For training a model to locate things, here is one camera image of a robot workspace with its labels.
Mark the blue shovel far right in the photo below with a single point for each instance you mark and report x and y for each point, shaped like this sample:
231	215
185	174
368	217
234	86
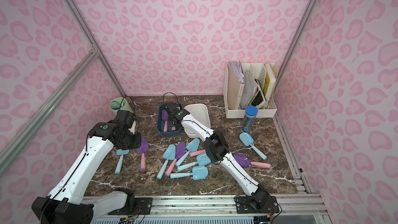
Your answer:
247	140

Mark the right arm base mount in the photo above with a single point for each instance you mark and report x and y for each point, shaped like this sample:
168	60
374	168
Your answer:
249	205

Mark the blue square shovel front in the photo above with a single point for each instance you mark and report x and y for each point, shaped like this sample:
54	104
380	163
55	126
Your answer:
198	173

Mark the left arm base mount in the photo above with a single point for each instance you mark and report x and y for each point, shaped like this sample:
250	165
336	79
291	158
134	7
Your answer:
133	205

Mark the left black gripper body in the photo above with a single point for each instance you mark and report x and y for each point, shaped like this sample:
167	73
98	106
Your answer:
131	140

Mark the blue round shovel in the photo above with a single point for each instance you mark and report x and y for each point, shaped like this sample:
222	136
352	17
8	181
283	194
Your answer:
202	160

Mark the dark teal storage box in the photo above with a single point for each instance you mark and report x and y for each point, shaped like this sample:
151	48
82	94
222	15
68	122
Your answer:
179	127

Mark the white storage box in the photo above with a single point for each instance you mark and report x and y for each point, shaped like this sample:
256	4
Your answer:
200	112

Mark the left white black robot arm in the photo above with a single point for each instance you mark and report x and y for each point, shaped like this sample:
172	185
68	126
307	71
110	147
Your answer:
65	203

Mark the blue lid pencil tube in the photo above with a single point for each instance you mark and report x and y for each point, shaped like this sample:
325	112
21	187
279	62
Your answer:
249	118

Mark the green pen holder cup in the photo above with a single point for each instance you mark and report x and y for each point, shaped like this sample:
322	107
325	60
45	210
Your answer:
121	103

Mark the white desk file organizer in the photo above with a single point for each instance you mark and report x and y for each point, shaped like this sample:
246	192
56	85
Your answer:
250	84

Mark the blue pointed shovel left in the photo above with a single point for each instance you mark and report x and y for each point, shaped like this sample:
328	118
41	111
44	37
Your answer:
168	155

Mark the aluminium front rail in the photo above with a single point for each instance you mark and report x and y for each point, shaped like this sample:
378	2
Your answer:
198	208

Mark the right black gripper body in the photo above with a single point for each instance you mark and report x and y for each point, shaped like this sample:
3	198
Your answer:
169	110

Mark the purple square shovel pink handle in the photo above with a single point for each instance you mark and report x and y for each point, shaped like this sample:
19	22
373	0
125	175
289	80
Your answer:
164	116

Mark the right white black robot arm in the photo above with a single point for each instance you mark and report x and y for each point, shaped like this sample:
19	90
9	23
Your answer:
217	149

